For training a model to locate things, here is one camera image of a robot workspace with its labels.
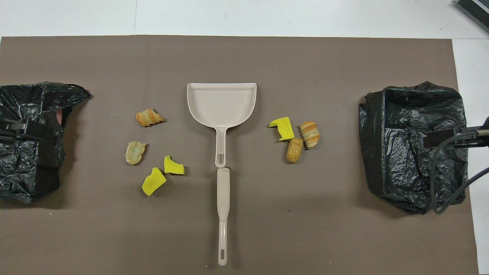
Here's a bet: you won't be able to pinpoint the beige plastic dustpan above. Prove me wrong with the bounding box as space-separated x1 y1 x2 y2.
187 82 257 168

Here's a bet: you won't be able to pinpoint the notched yellow sponge piece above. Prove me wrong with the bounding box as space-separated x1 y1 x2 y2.
269 116 295 141

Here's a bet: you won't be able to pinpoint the striped bread roll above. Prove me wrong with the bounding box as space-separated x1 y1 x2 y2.
300 121 321 149

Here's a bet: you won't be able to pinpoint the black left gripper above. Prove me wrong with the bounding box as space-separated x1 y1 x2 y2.
0 119 58 145

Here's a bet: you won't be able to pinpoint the large yellow sponge piece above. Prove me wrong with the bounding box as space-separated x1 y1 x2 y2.
142 167 167 196

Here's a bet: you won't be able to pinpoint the pale bread piece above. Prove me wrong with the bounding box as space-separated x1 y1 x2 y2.
125 141 147 165

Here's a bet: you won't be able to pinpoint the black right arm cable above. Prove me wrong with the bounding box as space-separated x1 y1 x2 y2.
430 132 489 215

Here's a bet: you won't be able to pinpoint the black bag lined bin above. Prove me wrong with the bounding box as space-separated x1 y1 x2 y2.
358 81 469 214

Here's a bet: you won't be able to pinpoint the brown bread roll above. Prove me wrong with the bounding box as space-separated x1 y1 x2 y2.
287 137 304 163

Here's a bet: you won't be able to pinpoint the beige hand brush black bristles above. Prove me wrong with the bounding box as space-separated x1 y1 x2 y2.
217 167 231 266

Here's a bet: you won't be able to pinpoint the orange striped croissant piece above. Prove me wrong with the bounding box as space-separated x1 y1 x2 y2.
136 108 165 127

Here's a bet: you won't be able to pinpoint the brown table mat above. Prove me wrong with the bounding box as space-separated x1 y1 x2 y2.
0 35 480 275

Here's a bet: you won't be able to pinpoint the black bag bin showing pink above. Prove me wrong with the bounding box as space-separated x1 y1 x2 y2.
0 81 92 204

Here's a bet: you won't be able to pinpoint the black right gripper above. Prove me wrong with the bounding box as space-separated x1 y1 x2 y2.
423 126 489 148

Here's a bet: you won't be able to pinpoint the dark ribbed panel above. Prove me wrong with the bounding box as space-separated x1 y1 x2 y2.
454 0 489 34

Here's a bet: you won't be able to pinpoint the small yellow sponge piece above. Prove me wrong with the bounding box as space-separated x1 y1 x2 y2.
164 155 185 175

